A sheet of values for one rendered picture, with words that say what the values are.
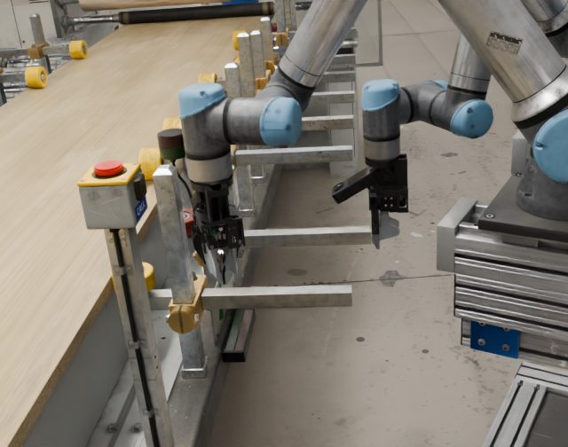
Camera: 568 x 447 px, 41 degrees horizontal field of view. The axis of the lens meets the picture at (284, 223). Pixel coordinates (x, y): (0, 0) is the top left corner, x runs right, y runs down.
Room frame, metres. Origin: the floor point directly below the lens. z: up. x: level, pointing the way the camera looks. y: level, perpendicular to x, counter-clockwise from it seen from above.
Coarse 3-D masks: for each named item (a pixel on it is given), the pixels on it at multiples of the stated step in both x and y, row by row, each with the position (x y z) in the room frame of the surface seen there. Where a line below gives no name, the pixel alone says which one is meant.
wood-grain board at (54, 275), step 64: (128, 64) 3.18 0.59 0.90; (192, 64) 3.07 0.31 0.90; (0, 128) 2.38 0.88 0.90; (64, 128) 2.31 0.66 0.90; (128, 128) 2.25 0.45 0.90; (0, 192) 1.79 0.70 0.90; (64, 192) 1.75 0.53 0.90; (0, 256) 1.41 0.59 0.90; (64, 256) 1.39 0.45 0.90; (0, 320) 1.15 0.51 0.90; (64, 320) 1.14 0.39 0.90; (0, 384) 0.96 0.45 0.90
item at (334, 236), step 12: (312, 228) 1.50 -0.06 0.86; (324, 228) 1.50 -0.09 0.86; (336, 228) 1.49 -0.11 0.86; (348, 228) 1.49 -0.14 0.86; (360, 228) 1.48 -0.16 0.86; (252, 240) 1.49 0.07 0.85; (264, 240) 1.49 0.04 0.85; (276, 240) 1.49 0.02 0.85; (288, 240) 1.48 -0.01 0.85; (300, 240) 1.48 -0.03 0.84; (312, 240) 1.48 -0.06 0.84; (324, 240) 1.47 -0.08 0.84; (336, 240) 1.47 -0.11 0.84; (348, 240) 1.47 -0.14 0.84; (360, 240) 1.46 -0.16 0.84
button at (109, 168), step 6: (102, 162) 0.99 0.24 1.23; (108, 162) 0.98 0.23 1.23; (114, 162) 0.98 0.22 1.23; (120, 162) 0.98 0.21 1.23; (96, 168) 0.97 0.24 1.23; (102, 168) 0.96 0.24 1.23; (108, 168) 0.96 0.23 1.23; (114, 168) 0.96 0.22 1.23; (120, 168) 0.97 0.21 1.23; (96, 174) 0.96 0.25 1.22; (102, 174) 0.96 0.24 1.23; (108, 174) 0.96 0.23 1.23; (114, 174) 0.96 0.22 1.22
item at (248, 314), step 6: (246, 312) 1.44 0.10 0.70; (252, 312) 1.44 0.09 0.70; (246, 318) 1.41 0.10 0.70; (246, 324) 1.39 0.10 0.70; (240, 330) 1.37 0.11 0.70; (246, 330) 1.37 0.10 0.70; (240, 336) 1.34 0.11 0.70; (246, 336) 1.34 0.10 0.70; (240, 342) 1.32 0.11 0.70; (240, 348) 1.30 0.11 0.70
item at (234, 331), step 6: (240, 312) 1.44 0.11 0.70; (234, 318) 1.42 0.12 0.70; (240, 318) 1.41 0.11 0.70; (234, 324) 1.39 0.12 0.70; (240, 324) 1.39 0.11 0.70; (234, 330) 1.37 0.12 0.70; (234, 336) 1.35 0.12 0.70; (228, 342) 1.32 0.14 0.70; (234, 342) 1.32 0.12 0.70; (228, 348) 1.30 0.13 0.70
